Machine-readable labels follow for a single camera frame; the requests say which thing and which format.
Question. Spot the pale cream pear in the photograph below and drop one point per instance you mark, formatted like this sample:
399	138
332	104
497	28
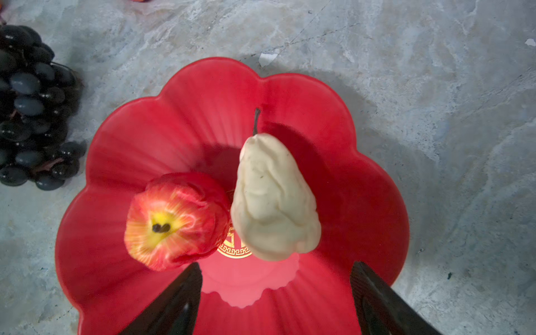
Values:
274	211

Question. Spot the black grape bunch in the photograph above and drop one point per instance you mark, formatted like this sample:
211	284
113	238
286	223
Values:
38	98

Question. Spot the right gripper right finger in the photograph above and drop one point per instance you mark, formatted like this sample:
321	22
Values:
380	310

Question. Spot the red flower-shaped fruit bowl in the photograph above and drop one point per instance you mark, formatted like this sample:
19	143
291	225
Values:
199	122

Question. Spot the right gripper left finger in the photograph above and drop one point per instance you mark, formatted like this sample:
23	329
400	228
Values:
175	310

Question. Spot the red apple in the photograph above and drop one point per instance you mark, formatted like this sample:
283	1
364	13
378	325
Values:
178	219

